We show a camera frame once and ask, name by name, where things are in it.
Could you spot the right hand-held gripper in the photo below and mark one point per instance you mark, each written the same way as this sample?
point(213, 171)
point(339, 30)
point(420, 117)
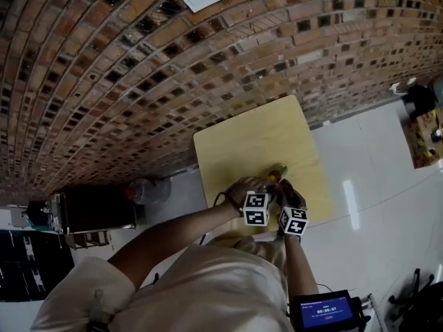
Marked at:
point(294, 221)

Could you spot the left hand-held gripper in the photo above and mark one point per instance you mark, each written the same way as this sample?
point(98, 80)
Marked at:
point(256, 209)

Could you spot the dark brown cloth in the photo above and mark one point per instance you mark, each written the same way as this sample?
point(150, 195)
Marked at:
point(290, 194)

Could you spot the yellow bottle with dark cap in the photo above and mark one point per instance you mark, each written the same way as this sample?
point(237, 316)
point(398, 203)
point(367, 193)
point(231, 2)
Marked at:
point(281, 168)

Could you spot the person's left forearm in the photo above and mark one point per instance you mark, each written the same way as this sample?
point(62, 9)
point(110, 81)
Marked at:
point(173, 240)

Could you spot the person's right forearm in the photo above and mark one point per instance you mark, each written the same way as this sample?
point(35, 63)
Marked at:
point(299, 265)

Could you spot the person's left hand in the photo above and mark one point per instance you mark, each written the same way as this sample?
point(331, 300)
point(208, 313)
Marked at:
point(244, 190)

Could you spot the person's beige clothing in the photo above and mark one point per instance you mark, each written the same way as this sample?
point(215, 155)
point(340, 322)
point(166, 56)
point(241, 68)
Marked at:
point(207, 289)

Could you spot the black tablet with blue screen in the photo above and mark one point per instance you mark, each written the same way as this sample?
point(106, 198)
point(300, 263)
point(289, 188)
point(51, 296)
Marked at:
point(327, 311)

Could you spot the white metal rack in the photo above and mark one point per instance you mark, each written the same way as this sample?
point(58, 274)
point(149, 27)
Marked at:
point(377, 313)

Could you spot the black office chair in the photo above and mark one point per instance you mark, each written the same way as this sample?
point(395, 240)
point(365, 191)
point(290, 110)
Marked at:
point(415, 303)

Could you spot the cardboard box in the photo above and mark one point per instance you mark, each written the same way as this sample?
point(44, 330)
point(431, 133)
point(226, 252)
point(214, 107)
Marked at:
point(424, 140)

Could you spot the black metal cart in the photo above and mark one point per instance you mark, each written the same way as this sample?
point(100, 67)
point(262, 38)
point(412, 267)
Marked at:
point(97, 209)

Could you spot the small wooden rack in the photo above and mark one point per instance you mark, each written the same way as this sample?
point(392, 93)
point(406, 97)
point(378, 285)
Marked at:
point(88, 240)

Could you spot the white power plug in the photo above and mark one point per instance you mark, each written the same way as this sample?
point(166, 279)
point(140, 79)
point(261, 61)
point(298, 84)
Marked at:
point(401, 86)

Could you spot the black bag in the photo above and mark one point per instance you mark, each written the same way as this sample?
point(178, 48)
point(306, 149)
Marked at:
point(420, 100)

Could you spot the white plastic jug red label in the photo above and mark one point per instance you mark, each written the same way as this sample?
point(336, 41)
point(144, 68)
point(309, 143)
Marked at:
point(439, 88)

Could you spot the black computer case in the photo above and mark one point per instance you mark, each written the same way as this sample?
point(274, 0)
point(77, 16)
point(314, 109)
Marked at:
point(34, 265)

